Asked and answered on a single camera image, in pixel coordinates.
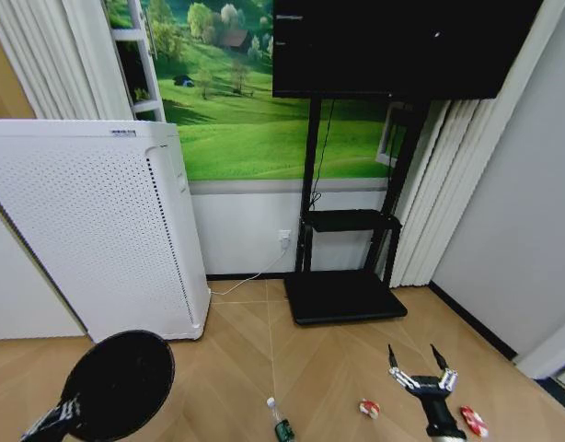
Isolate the black television stand frame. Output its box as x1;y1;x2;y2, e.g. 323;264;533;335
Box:
294;96;432;289

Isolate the black hanging cable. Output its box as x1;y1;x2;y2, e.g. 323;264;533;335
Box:
309;98;337;209

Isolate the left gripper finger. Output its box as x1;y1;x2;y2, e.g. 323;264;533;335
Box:
18;397;82;442

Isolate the black television screen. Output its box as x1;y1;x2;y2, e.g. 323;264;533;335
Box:
271;0;547;100

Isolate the white pleated curtain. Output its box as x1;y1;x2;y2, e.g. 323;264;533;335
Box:
0;0;137;122
391;0;565;289

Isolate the black stand shelf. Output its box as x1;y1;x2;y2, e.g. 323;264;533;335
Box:
303;208;402;233

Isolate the white power cable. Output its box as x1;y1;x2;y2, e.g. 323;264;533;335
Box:
208;242;289;298

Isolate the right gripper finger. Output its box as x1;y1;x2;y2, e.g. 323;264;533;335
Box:
430;343;459;394
387;343;420;392

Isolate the black stand base plate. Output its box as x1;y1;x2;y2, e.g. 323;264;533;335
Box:
282;269;409;328

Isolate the white perforated air purifier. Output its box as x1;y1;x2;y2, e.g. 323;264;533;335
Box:
0;118;213;344

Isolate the green landscape wall poster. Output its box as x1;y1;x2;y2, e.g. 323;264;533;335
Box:
102;0;406;182

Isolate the red and white crumpled wrapper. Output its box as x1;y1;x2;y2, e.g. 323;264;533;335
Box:
458;405;490;438
358;398;382;421

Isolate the black round trash bin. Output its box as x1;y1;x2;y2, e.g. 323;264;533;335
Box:
61;330;177;442

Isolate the clear bottle with green label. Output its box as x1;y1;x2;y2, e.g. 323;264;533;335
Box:
265;396;295;441

